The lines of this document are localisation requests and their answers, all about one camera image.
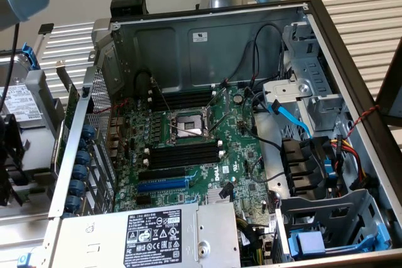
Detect yellow black wire bundle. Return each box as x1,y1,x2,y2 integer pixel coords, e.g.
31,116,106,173
236,216,276,267

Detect blue plastic disk bracket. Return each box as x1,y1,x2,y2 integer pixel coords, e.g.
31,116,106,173
21,43,41,71

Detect red black twisted wire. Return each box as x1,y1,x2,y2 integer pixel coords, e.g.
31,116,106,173
344,104,381,140

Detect white label sticker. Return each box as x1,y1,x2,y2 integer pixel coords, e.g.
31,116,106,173
191,31,209,43

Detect black RAM slot bank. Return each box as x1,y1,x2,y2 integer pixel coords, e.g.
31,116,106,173
147,87,217,112
143,139,225,170

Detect red yellow power wires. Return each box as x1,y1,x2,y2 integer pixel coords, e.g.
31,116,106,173
329,134,368,189

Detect black camera cable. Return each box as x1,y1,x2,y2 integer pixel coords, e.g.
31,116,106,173
0,0,140,110

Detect thick black wire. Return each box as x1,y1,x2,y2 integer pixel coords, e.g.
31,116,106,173
241,87,283,151

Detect long black expansion slot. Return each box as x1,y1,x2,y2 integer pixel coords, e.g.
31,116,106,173
138,167,187,181

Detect grey metal drive cage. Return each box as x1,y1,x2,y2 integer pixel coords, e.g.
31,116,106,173
278,188,393,264

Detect silver metal disk bay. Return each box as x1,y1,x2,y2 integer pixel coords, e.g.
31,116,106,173
262,78,346,134

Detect green motherboard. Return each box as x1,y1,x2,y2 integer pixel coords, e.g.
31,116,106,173
112,84,277,218

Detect black plastic fan shroud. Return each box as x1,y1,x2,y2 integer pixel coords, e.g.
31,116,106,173
280,137,330,200

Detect blue expansion slot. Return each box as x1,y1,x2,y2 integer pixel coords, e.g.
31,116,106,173
137,176,189,192

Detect blue plastic drive caddy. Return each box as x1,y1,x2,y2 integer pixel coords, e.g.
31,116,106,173
288,214,392,259

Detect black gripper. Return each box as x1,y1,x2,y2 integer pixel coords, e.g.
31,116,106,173
0,112,31,208

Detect silver power supply unit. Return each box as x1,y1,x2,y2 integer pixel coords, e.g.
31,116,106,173
52,201,242,268

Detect thin black wire loop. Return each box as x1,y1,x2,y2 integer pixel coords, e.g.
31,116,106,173
225,22,285,88

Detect silver hard disk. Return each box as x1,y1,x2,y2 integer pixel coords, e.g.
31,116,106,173
0,54,43,129

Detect dark side panel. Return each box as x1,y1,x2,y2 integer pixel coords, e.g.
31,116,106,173
375,38,402,126

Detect grey metal PC case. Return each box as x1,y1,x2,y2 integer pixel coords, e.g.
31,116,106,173
46,0,402,268

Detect metal CPU socket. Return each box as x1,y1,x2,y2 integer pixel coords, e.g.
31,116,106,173
161,106,217,146

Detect blue SATA wire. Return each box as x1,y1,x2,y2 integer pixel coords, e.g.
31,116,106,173
266,98,313,139

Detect black box device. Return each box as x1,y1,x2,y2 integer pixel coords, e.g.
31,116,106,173
109,0,148,18

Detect thin red wire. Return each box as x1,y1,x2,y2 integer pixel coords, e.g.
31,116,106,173
93,97,130,115

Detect metal rear port block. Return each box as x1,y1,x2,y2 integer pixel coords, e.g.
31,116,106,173
106,116,125,159

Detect green graphics card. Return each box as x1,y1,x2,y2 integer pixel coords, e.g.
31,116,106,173
50,60,80,178

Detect blue plastic clip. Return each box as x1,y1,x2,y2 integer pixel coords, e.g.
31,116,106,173
325,154,337,184

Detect silver chipset heatsink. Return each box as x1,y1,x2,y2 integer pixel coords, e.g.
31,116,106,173
207,188,235,205

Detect black wire plug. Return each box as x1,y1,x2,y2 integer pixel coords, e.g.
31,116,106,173
219,182,234,200

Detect thin metal locking lever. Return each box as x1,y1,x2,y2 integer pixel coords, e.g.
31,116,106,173
149,75,173,114
206,87,227,109

